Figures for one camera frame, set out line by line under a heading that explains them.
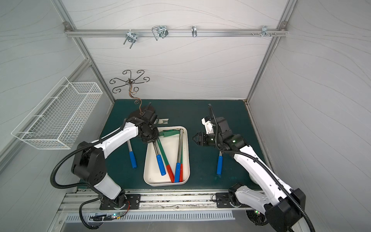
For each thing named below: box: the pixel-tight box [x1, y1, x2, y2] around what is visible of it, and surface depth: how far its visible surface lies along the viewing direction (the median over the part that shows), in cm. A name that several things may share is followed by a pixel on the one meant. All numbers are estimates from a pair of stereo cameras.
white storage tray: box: [142, 126, 191, 187], surface depth 88 cm
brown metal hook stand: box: [109, 69, 151, 115], surface depth 90 cm
